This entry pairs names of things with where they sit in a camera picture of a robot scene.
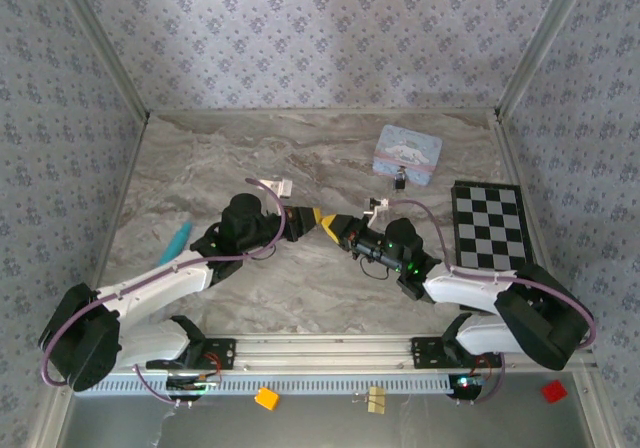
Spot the aluminium side frame rail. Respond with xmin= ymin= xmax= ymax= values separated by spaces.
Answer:
xmin=29 ymin=115 xmax=151 ymax=448
xmin=492 ymin=112 xmax=621 ymax=448

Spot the light blue cartoon tin box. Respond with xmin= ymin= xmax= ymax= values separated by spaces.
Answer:
xmin=372 ymin=123 xmax=444 ymax=188

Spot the teal pen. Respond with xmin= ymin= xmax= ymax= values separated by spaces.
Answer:
xmin=158 ymin=220 xmax=194 ymax=268

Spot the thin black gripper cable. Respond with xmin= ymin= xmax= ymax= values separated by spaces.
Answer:
xmin=358 ymin=259 xmax=397 ymax=283

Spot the aluminium frame post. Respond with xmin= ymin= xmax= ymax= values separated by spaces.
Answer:
xmin=493 ymin=0 xmax=597 ymax=122
xmin=49 ymin=0 xmax=152 ymax=122

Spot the cream binder clip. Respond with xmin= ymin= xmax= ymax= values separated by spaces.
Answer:
xmin=352 ymin=386 xmax=387 ymax=414

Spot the orange plastic block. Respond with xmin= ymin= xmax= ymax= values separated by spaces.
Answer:
xmin=253 ymin=386 xmax=281 ymax=412

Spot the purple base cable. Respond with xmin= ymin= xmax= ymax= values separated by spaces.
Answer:
xmin=472 ymin=353 xmax=507 ymax=405
xmin=133 ymin=364 xmax=195 ymax=408

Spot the grey slotted cable duct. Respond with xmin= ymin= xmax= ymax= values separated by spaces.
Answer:
xmin=74 ymin=370 xmax=461 ymax=397

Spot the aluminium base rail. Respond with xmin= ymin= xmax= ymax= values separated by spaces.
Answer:
xmin=202 ymin=335 xmax=501 ymax=373

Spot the black grey chessboard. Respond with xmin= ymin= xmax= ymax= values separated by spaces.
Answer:
xmin=450 ymin=180 xmax=539 ymax=273

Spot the aluminium back frame rail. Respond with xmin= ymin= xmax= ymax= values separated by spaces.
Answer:
xmin=147 ymin=107 xmax=501 ymax=118

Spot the red plastic block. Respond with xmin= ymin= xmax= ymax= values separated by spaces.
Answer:
xmin=541 ymin=380 xmax=569 ymax=404

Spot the black base electronics board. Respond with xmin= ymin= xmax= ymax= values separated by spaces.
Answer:
xmin=166 ymin=375 xmax=224 ymax=402
xmin=447 ymin=372 xmax=486 ymax=402

